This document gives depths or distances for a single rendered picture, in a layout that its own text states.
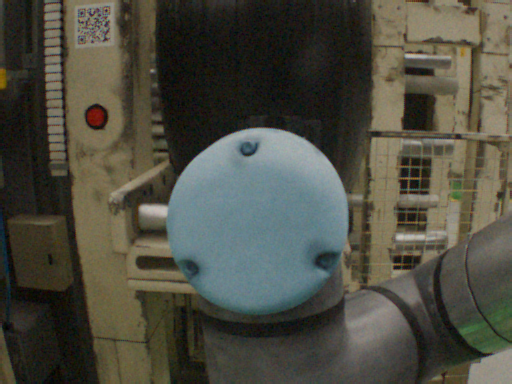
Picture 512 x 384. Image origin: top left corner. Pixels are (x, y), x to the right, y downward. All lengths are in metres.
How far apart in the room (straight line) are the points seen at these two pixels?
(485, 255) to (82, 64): 0.72
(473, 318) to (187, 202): 0.17
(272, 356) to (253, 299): 0.04
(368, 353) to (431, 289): 0.06
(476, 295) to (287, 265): 0.12
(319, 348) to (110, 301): 0.73
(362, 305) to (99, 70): 0.66
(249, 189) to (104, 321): 0.80
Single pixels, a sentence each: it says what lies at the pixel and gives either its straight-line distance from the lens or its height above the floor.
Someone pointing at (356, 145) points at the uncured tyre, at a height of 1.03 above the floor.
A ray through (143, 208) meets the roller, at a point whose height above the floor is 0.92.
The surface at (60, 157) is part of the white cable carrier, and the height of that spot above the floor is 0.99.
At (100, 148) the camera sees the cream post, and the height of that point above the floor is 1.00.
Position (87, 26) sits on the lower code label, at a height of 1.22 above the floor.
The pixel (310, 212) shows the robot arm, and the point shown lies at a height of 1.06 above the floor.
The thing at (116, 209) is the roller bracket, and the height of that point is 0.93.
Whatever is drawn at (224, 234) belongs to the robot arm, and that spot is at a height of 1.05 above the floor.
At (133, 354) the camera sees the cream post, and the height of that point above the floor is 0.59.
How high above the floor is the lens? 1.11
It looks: 13 degrees down
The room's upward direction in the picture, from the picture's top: straight up
